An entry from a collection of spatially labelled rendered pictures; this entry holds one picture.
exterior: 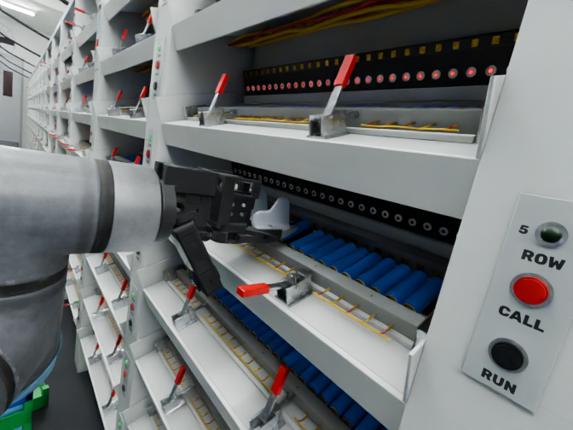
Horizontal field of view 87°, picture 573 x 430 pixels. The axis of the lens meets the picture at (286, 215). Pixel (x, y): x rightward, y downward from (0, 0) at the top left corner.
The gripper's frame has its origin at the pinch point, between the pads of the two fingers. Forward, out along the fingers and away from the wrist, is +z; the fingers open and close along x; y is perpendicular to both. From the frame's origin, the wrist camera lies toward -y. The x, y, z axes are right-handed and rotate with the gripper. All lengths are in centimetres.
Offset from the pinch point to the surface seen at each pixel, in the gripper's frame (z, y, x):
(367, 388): -7.8, -7.6, -22.8
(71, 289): -3, -81, 151
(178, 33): -8.3, 29.9, 31.6
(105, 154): -3, -1, 104
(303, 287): -5.6, -3.8, -11.3
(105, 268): -3, -41, 85
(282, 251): -3.5, -1.8, -4.4
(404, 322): -3.9, -2.2, -22.7
